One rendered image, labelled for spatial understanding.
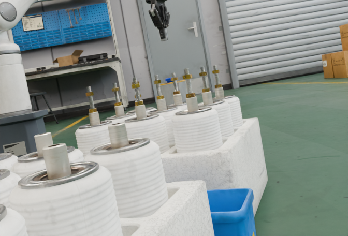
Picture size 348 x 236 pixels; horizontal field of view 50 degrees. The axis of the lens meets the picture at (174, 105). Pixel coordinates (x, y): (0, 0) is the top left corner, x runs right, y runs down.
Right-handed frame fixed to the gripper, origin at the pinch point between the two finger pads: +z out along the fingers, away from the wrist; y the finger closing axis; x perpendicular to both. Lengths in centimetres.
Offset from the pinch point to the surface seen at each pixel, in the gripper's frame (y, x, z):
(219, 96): -18.3, -19.6, 20.9
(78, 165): -81, -20, 21
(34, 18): 356, 341, -111
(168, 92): -3.5, 0.3, 18.3
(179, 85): -3.1, -3.5, 16.8
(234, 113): -20.1, -23.2, 25.6
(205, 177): -49, -22, 33
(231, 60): 485, 79, 2
